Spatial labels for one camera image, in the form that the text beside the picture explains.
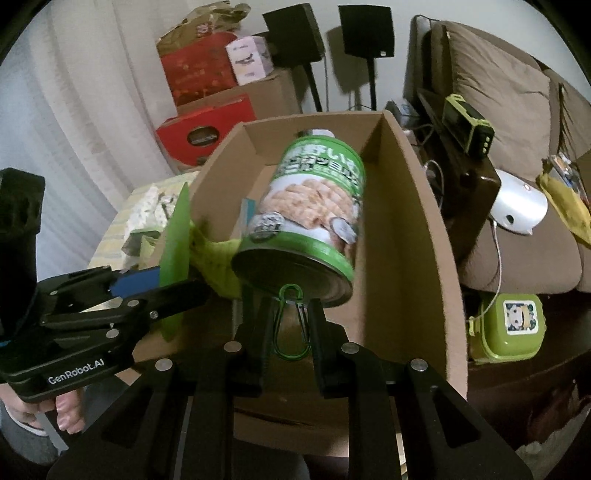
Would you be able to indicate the green snack can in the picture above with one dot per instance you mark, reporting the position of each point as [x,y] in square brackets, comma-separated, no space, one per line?
[314,198]

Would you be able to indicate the green lunch box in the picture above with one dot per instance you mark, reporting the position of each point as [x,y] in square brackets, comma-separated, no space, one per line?
[503,337]

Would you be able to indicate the person's left hand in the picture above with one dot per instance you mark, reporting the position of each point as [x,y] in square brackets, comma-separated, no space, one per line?
[69,413]

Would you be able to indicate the grey white box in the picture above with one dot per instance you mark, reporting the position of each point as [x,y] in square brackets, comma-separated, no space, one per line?
[401,111]

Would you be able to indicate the red gift bag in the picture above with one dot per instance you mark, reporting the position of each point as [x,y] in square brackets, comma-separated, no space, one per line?
[198,69]

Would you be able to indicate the gold crumpled bag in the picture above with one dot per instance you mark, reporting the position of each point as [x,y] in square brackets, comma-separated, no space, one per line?
[207,18]

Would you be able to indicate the green carabiner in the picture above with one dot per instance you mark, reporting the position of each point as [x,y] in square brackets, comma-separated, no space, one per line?
[292,356]

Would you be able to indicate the pale shopping bag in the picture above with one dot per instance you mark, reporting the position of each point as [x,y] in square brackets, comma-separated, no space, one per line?
[547,454]

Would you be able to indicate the white curtain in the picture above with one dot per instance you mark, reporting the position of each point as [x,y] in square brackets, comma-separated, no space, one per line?
[92,115]

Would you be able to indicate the white plastic bag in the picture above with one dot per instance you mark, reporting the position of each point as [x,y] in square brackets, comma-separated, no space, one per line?
[152,203]

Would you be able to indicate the white round device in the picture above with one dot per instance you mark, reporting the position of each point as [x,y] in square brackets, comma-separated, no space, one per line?
[519,203]

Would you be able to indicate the large closed cardboard box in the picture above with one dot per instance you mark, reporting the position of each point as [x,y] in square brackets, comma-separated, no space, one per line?
[277,92]

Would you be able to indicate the yellow checkered tablecloth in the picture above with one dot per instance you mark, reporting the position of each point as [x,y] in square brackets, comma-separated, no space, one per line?
[115,230]

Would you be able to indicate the yellow cloth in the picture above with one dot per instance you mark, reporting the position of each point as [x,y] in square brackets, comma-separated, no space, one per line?
[568,207]

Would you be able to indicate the small tan cushion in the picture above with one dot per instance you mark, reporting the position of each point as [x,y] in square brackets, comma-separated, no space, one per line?
[577,120]

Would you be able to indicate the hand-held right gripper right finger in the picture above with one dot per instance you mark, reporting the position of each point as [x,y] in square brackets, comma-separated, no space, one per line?
[330,369]

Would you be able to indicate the brown sofa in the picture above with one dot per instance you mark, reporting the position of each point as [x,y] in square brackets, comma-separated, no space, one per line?
[508,258]

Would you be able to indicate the green black radio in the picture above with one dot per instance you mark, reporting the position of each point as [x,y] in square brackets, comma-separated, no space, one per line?
[466,122]

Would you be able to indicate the dark grey chair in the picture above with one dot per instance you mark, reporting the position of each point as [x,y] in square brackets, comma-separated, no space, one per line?
[277,464]

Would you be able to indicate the black speaker on stand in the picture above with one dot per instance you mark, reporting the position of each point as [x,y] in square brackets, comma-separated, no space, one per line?
[293,37]
[367,32]

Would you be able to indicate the red gift box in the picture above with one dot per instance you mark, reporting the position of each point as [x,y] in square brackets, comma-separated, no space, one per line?
[203,134]

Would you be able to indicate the white pink carton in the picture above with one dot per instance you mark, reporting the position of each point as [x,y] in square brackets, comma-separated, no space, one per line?
[249,60]

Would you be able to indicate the large tan cushion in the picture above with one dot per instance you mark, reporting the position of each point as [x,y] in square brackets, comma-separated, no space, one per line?
[498,83]

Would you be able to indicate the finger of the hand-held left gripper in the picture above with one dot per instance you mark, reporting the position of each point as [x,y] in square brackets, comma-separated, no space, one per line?
[152,302]
[134,282]

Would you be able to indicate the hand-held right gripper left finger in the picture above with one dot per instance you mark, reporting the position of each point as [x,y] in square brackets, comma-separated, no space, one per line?
[254,360]

